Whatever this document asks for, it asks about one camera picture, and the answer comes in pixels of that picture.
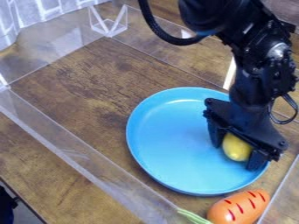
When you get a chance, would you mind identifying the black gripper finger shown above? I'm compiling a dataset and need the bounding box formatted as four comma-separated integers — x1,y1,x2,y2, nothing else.
207,118,228,148
247,148,271,172

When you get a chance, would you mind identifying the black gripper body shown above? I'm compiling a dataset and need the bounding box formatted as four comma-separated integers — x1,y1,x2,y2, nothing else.
203,98,287,161

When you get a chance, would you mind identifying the yellow toy lemon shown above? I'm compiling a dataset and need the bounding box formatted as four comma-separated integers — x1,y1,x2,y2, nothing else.
222,133,252,162

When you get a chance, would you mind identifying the blue oval tray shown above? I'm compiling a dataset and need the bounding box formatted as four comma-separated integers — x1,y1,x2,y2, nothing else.
126,87,267,196

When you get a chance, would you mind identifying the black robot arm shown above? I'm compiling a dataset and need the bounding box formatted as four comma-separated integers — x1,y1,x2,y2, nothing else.
179,0,298,171

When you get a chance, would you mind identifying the orange toy carrot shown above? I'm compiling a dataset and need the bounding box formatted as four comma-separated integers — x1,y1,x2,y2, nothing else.
178,189,270,224

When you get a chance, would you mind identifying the dark object at lower left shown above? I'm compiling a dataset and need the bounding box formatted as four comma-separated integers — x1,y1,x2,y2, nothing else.
0,186,17,224

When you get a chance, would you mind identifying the white patterned curtain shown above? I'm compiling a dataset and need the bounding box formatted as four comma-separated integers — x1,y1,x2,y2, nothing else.
0,0,110,51

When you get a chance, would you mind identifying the black cable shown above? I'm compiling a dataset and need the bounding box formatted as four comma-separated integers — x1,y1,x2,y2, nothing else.
136,0,210,46

